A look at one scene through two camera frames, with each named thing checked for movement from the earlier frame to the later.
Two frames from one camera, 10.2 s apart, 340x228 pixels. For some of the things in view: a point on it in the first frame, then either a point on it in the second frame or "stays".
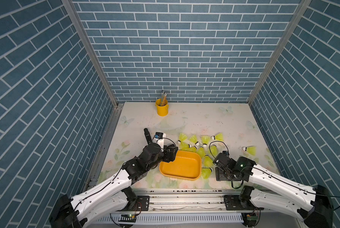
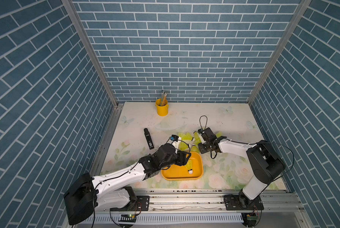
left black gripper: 172,156 to 182,161
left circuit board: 127,217 stays
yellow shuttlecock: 219,137 stays
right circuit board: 252,218 stays
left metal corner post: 73,11 stays
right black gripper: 218,175 to 201,149
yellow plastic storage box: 186,166 stays
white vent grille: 174,217 stays
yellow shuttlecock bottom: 206,172 to 189,166
